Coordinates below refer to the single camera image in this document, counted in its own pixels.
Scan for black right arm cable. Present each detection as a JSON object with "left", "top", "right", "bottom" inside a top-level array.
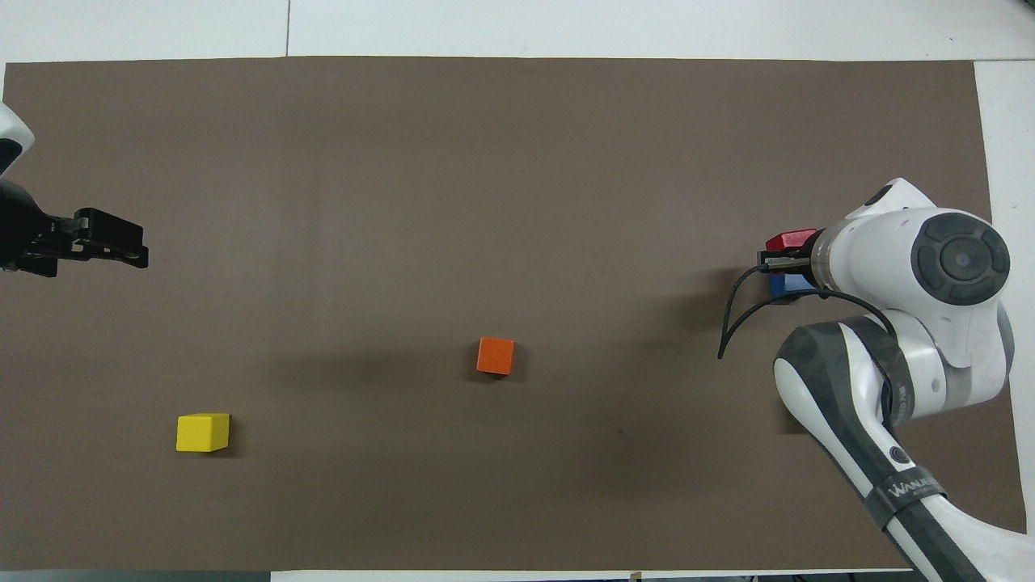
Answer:
[{"left": 718, "top": 267, "right": 898, "bottom": 361}]

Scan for brown paper mat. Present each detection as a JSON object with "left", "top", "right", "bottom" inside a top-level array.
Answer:
[{"left": 2, "top": 55, "right": 1028, "bottom": 573}]

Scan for orange wooden block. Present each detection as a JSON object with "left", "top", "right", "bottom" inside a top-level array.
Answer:
[{"left": 476, "top": 336, "right": 515, "bottom": 377}]

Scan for blue wooden block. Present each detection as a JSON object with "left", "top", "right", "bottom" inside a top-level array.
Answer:
[{"left": 768, "top": 273, "right": 819, "bottom": 302}]

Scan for red wooden block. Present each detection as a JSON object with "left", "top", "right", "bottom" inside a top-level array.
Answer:
[{"left": 766, "top": 229, "right": 819, "bottom": 255}]

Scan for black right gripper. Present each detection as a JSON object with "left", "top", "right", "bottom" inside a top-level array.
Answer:
[{"left": 0, "top": 182, "right": 75, "bottom": 277}]

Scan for yellow wooden block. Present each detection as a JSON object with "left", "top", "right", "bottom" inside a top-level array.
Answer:
[{"left": 176, "top": 413, "right": 230, "bottom": 453}]

